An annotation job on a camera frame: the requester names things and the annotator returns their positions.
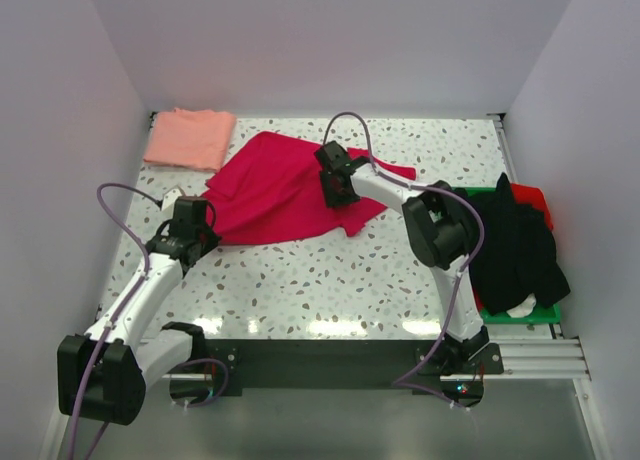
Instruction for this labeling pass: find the black garment in bin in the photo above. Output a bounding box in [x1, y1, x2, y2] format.
[452, 172, 572, 316]

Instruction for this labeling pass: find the folded peach t-shirt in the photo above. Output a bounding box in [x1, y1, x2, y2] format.
[143, 108, 237, 172]

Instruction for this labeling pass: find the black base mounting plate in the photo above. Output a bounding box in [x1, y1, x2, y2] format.
[168, 337, 503, 407]

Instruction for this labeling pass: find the red garment in bin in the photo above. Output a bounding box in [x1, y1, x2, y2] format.
[510, 183, 554, 231]

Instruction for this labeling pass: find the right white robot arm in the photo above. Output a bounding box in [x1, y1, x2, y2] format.
[315, 141, 489, 373]

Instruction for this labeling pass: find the white cloth in bin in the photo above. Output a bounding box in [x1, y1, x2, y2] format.
[506, 295, 537, 319]

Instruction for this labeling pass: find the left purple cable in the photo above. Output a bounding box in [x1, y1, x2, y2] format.
[64, 182, 174, 460]

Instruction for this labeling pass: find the green plastic bin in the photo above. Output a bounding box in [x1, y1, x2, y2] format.
[449, 185, 563, 326]

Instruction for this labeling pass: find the crimson red t-shirt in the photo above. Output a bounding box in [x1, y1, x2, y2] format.
[202, 132, 387, 245]

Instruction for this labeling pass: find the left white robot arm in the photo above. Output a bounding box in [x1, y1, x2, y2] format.
[57, 196, 221, 425]

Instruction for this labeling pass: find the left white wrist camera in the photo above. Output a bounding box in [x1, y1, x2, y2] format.
[159, 186, 184, 211]

